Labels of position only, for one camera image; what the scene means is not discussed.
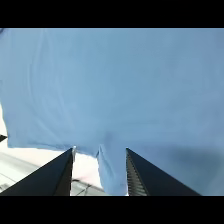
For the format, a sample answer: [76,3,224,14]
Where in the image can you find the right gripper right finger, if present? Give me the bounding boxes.
[125,147,201,197]

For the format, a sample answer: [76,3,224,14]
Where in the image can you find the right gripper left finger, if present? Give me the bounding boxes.
[0,147,74,197]

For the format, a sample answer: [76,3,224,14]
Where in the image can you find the blue T-shirt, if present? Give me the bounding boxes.
[0,27,224,197]

